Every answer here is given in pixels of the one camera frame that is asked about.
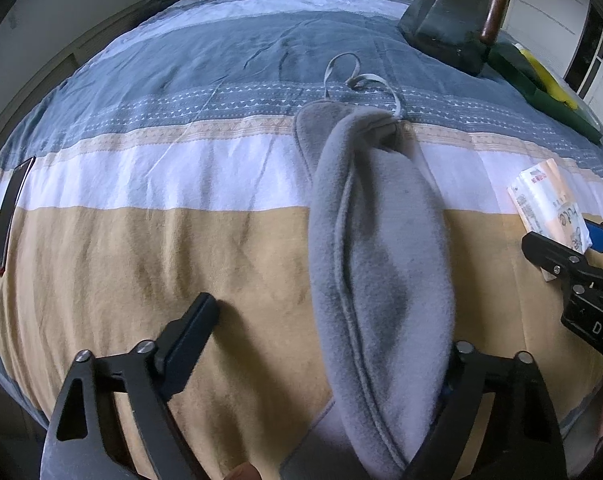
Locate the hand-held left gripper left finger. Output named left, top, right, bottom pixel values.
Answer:
left=40, top=292, right=221, bottom=480

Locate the grey fleece eye mask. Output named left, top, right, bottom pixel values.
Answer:
left=278, top=52, right=457, bottom=480

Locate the striped bedspread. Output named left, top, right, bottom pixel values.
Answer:
left=0, top=0, right=603, bottom=480

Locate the yellow cloth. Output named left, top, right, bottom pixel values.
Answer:
left=514, top=44, right=579, bottom=111

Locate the green tray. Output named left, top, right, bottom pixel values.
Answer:
left=484, top=40, right=603, bottom=146

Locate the dark bag with handle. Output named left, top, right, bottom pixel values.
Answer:
left=399, top=0, right=513, bottom=75

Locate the white wardrobe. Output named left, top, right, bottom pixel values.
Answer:
left=501, top=0, right=603, bottom=126

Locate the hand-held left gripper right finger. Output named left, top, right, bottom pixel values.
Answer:
left=404, top=340, right=568, bottom=480

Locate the tissue packet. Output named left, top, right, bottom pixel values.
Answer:
left=506, top=159, right=595, bottom=281

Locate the phone with red case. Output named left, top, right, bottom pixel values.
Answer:
left=0, top=156, right=37, bottom=276

